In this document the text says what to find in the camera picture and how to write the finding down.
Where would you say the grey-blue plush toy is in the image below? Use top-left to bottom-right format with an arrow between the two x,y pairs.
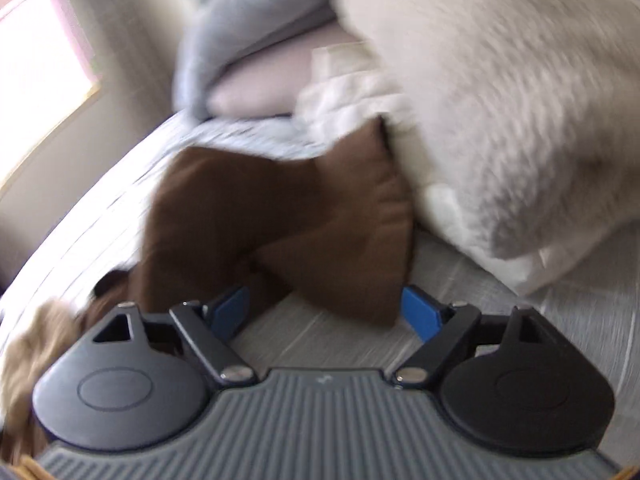
171,0 -> 351,122

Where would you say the white crumpled cloth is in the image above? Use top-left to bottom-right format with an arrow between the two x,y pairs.
294,44 -> 418,133

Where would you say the brown coat with fur trim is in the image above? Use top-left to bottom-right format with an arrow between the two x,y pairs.
0,115 -> 417,461

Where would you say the bright window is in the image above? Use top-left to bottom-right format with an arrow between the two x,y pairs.
0,0 -> 104,192

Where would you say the pale pink pillow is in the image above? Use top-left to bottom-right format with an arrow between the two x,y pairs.
204,21 -> 373,120

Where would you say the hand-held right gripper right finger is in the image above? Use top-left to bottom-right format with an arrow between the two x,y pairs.
391,284 -> 553,391

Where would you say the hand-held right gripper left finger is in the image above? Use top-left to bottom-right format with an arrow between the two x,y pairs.
92,285 -> 259,389

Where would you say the grey textured bedspread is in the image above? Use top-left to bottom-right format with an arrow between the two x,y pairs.
0,109 -> 640,386

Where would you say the cream plush toy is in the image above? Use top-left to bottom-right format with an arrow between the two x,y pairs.
331,0 -> 640,297

